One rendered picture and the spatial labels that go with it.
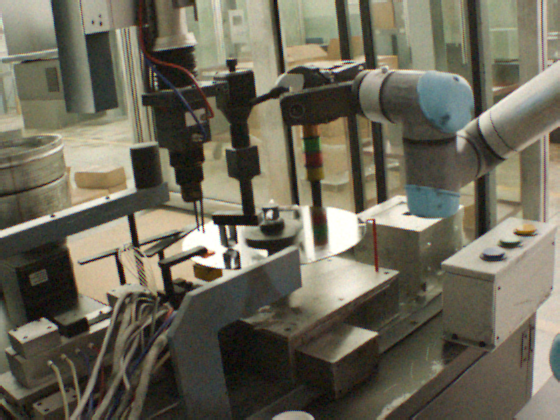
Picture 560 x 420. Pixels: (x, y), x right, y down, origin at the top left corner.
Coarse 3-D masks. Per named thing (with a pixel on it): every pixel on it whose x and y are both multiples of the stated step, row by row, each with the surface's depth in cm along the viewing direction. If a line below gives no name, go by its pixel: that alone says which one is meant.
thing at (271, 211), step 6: (270, 204) 121; (276, 204) 121; (258, 210) 121; (264, 210) 120; (270, 210) 119; (276, 210) 120; (282, 210) 120; (288, 210) 120; (294, 210) 120; (264, 216) 120; (270, 216) 116; (276, 216) 120; (264, 222) 121; (270, 222) 120
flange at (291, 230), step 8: (264, 224) 120; (272, 224) 119; (280, 224) 120; (288, 224) 123; (296, 224) 123; (248, 232) 121; (256, 232) 121; (264, 232) 120; (272, 232) 119; (280, 232) 119; (288, 232) 119; (296, 232) 119; (248, 240) 119; (256, 240) 117; (264, 240) 117; (272, 240) 117; (280, 240) 117; (288, 240) 117
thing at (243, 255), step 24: (288, 216) 131; (312, 216) 130; (336, 216) 128; (192, 240) 123; (216, 240) 122; (240, 240) 121; (312, 240) 117; (336, 240) 115; (216, 264) 111; (240, 264) 109
